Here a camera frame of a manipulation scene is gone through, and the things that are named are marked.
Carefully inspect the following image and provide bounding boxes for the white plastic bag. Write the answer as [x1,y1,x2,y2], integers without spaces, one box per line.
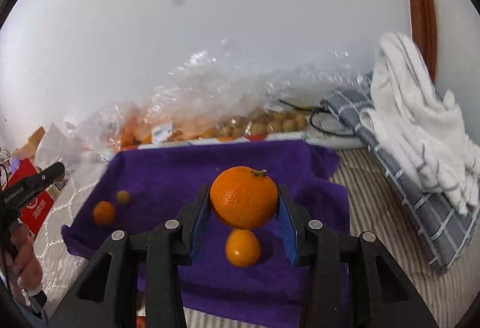
[33,123,80,172]

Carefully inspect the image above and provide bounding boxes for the white striped towel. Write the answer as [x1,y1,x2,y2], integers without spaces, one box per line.
[360,33,479,216]

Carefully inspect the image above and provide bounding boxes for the striped quilt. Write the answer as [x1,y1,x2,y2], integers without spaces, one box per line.
[33,149,479,327]

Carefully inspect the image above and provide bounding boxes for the purple towel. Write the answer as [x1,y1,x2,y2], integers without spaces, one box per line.
[62,140,350,327]

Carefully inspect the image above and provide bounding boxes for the person's left hand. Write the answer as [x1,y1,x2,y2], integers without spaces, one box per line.
[1,223,42,299]

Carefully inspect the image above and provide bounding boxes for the small oval orange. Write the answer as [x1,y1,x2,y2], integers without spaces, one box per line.
[225,229,261,267]

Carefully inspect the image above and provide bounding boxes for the grey checked cloth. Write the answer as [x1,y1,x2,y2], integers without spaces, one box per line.
[320,73,479,275]

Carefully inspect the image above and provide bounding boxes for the brown wooden door frame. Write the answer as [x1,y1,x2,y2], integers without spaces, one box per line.
[409,0,438,81]

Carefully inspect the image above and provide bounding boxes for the black cable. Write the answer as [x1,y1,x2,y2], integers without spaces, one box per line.
[277,98,357,137]

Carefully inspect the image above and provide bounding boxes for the green kiwi fruit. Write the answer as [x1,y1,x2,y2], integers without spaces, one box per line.
[115,190,131,205]

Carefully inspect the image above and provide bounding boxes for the red paper gift bag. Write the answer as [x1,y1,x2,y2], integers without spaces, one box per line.
[8,159,55,239]

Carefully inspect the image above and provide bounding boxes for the clear plastic fruit bags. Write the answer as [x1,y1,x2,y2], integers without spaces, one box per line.
[70,41,367,151]

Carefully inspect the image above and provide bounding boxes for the rough mandarin orange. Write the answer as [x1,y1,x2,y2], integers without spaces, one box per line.
[92,200,116,226]

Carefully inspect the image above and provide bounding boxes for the large orange with stem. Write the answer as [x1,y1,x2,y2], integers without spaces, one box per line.
[209,166,278,230]

